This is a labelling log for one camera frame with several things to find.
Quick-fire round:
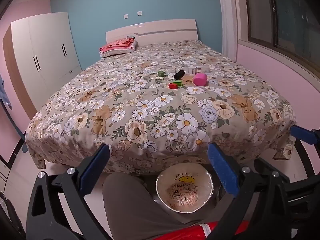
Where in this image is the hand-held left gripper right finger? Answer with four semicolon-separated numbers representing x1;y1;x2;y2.
207;142;310;240

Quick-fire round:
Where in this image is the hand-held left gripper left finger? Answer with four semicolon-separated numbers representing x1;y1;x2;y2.
26;144;110;240

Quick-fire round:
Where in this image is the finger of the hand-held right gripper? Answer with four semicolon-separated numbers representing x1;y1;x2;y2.
290;125;320;188

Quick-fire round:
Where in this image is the person's leg in grey trousers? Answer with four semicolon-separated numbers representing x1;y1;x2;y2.
102;171;200;240

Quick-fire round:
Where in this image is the floral bed sheet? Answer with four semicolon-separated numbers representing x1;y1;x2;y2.
25;39;297;175

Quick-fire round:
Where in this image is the red garment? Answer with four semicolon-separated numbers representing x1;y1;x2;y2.
150;221;250;240

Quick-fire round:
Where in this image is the pink cup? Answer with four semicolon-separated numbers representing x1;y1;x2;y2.
193;73;208;86

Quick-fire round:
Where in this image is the folded pink red blanket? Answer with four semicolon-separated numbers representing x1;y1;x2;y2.
99;40;139;58

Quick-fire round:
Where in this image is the blue hanging cloth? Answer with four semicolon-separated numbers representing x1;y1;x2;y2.
0;74;13;110

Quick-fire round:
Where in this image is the white wardrobe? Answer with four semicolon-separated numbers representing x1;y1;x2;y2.
2;12;83;112

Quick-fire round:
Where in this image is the dark window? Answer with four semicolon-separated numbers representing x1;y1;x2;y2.
237;0;320;73

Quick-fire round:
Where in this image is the white bed headboard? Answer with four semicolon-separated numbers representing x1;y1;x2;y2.
105;19;199;47

